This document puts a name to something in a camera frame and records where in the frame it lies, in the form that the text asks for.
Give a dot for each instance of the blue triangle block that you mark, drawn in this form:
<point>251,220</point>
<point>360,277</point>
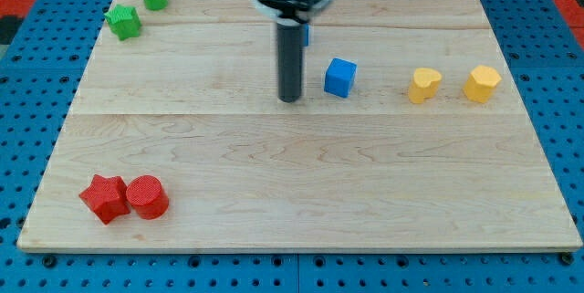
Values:
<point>306,35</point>

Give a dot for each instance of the blue cube block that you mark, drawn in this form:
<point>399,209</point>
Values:
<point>339,77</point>

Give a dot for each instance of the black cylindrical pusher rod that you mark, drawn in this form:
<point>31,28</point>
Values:
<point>290,61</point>

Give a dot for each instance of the wooden board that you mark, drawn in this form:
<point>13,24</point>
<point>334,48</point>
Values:
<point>192,101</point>

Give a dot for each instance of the yellow heart block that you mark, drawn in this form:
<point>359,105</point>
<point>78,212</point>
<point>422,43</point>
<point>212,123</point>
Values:
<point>424,85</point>

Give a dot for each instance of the red cylinder block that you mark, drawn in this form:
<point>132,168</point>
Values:
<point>147,197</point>

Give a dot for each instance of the yellow hexagon block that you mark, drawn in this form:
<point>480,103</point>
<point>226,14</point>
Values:
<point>481,84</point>

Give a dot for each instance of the red star block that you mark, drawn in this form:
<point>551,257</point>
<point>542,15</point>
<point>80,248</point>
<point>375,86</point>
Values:
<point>106,198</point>

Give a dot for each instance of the green star block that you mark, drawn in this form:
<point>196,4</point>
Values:
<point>123,21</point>

